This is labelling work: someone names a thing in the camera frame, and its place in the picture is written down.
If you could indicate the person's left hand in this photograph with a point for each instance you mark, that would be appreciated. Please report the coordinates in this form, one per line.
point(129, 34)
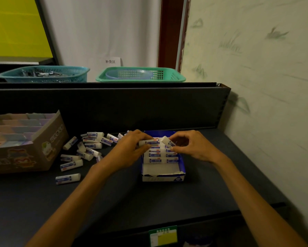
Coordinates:
point(120, 156)

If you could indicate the person's right hand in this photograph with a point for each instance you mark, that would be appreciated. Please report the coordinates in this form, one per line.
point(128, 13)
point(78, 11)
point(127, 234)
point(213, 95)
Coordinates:
point(197, 149)

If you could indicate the person's left thumb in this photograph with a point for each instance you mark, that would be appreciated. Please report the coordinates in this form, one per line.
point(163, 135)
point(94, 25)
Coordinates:
point(143, 151)

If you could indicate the person's right thumb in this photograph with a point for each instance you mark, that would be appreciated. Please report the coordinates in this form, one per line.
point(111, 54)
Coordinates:
point(179, 149)

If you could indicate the white eraser blue sleeve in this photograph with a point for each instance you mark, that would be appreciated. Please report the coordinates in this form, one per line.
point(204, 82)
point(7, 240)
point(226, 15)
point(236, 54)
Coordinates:
point(166, 140)
point(153, 142)

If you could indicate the person's left forearm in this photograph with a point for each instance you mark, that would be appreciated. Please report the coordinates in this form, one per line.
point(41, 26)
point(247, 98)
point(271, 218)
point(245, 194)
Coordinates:
point(76, 208)

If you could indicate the person's right forearm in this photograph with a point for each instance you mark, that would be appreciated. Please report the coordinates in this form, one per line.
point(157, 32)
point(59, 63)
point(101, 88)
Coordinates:
point(249, 203)

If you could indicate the rows of packed erasers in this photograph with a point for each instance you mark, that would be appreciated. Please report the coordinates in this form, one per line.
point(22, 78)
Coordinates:
point(156, 160)

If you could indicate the blue and white display box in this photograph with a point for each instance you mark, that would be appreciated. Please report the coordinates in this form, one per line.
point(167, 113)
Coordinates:
point(161, 174)

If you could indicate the black metal shelf back panel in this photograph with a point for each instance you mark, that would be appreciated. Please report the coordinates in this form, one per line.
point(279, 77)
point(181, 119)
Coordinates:
point(118, 108)

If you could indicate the green plastic basket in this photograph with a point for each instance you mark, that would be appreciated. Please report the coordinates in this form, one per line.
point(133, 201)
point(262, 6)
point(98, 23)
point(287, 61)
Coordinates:
point(169, 79)

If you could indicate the scatter of loose erasers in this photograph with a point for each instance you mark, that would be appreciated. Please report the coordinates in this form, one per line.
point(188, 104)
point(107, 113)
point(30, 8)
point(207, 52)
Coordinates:
point(71, 165)

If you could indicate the translucent blue plastic bowl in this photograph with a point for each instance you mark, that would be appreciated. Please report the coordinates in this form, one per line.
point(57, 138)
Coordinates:
point(128, 74)

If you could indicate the green and yellow price label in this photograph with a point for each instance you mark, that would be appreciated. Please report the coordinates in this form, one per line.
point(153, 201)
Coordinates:
point(166, 237)

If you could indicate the white paper sign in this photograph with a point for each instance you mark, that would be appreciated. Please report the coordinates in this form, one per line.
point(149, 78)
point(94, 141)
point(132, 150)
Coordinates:
point(112, 61)

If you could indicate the teal plastic basket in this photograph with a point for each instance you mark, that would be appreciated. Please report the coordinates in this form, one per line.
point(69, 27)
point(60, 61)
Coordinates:
point(75, 77)

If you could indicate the brown cardboard box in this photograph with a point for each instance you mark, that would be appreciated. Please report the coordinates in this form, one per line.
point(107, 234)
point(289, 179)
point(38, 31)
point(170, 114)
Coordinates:
point(27, 158)

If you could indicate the stack of pastel packets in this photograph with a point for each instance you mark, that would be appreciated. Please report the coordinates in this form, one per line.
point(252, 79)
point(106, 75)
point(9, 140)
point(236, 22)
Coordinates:
point(15, 129)

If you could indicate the pile of metal clips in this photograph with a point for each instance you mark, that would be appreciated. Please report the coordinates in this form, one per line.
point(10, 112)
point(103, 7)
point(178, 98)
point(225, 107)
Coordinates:
point(38, 73)

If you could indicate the dark brown door frame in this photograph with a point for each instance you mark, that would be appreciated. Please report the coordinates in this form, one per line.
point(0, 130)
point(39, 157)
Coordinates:
point(169, 30)

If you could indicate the yellow board with black frame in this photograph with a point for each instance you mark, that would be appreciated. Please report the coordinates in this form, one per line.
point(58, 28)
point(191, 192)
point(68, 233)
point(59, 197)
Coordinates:
point(15, 25)

